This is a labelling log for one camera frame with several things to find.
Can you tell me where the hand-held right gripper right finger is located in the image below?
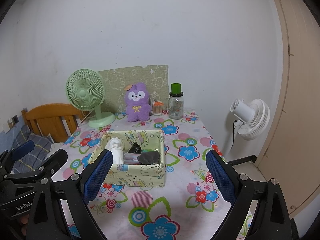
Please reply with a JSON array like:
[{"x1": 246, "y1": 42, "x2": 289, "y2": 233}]
[{"x1": 205, "y1": 150, "x2": 293, "y2": 240}]

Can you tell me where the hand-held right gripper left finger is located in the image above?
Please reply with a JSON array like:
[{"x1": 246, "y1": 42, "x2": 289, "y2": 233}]
[{"x1": 26, "y1": 149, "x2": 113, "y2": 240}]

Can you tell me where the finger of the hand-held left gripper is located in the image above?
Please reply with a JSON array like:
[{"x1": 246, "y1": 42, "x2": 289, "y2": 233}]
[
  {"x1": 4, "y1": 149, "x2": 69, "y2": 188},
  {"x1": 0, "y1": 140, "x2": 35, "y2": 174}
]

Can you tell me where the cream cloth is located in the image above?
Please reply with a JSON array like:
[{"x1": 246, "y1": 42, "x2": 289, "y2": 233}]
[{"x1": 111, "y1": 150, "x2": 125, "y2": 165}]

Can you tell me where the white cloth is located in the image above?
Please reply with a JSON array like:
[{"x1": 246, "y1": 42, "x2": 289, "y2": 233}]
[{"x1": 105, "y1": 137, "x2": 125, "y2": 153}]

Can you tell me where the clear pink plastic pack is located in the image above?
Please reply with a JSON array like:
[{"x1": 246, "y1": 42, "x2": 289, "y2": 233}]
[{"x1": 124, "y1": 152, "x2": 140, "y2": 165}]

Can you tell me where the yellow printed storage box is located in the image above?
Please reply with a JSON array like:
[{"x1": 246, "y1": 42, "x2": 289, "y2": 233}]
[{"x1": 88, "y1": 130, "x2": 166, "y2": 188}]

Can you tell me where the black plastic bag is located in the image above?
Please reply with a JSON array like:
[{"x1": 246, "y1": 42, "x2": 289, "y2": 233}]
[{"x1": 128, "y1": 142, "x2": 143, "y2": 154}]

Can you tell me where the dark grey sock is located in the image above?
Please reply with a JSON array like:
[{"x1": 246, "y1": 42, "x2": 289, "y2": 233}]
[{"x1": 137, "y1": 150, "x2": 161, "y2": 165}]

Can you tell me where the person's left hand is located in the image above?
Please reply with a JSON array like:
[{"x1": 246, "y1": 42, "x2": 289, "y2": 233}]
[{"x1": 19, "y1": 216, "x2": 29, "y2": 236}]

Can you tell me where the white bedding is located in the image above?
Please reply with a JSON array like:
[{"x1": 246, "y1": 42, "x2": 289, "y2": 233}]
[{"x1": 49, "y1": 141, "x2": 67, "y2": 153}]

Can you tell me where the grey plaid pillow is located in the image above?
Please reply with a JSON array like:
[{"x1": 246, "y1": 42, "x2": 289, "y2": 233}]
[{"x1": 12, "y1": 126, "x2": 54, "y2": 173}]

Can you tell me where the wooden bed headboard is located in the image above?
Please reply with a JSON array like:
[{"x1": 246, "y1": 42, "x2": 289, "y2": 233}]
[{"x1": 22, "y1": 103, "x2": 87, "y2": 143}]

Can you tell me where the floral tablecloth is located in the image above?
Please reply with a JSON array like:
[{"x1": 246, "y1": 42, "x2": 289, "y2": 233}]
[{"x1": 47, "y1": 110, "x2": 253, "y2": 240}]

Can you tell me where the white standing fan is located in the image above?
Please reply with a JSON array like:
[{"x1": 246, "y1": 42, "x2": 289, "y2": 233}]
[{"x1": 224, "y1": 99, "x2": 271, "y2": 158}]

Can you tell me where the green desk fan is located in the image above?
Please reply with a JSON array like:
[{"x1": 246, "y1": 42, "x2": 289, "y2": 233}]
[{"x1": 66, "y1": 69, "x2": 116, "y2": 128}]

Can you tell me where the purple plush toy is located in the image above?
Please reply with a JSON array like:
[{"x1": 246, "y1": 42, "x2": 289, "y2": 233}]
[{"x1": 125, "y1": 82, "x2": 152, "y2": 122}]

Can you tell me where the glass mug with green lid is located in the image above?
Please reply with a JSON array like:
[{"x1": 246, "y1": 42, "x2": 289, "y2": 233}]
[{"x1": 164, "y1": 83, "x2": 185, "y2": 120}]

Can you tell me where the cotton swab jar orange lid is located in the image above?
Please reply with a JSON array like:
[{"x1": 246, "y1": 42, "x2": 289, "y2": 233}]
[{"x1": 152, "y1": 99, "x2": 164, "y2": 116}]

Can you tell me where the beige door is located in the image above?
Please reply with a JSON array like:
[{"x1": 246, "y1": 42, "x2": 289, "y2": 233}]
[{"x1": 255, "y1": 0, "x2": 320, "y2": 218}]

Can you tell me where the green printed board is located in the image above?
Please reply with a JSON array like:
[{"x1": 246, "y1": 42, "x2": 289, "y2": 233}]
[{"x1": 97, "y1": 65, "x2": 169, "y2": 113}]

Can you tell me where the black metal frame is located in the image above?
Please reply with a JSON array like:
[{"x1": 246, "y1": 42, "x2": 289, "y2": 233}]
[{"x1": 225, "y1": 154, "x2": 257, "y2": 167}]

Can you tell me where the white fan cable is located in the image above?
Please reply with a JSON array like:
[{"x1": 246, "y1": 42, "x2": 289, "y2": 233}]
[{"x1": 77, "y1": 112, "x2": 92, "y2": 128}]

